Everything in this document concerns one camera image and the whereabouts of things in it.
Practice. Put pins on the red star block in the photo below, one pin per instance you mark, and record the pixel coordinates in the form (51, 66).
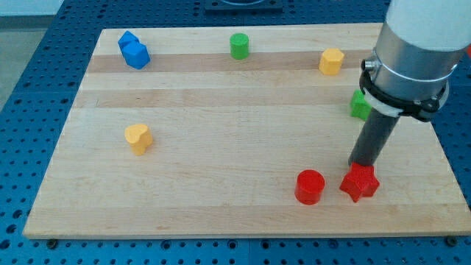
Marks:
(359, 182)

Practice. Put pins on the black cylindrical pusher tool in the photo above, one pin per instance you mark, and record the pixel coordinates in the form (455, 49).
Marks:
(373, 137)

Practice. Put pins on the yellow hexagon block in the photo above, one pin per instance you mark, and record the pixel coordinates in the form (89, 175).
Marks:
(331, 61)

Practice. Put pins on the green star block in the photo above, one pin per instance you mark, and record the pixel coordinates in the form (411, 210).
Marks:
(359, 107)

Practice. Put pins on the green cylinder block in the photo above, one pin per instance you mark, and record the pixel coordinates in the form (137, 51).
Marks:
(239, 46)

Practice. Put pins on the yellow heart block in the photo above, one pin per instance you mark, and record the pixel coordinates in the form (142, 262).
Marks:
(139, 138)

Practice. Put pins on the wooden board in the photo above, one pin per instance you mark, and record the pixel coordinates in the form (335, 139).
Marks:
(229, 140)

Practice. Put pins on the red cylinder block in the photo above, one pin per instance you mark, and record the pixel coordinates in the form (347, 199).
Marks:
(309, 187)

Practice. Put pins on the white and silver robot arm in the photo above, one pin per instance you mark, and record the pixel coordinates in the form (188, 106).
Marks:
(407, 73)

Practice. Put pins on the blue block behind cube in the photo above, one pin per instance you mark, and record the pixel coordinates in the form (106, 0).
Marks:
(126, 39)

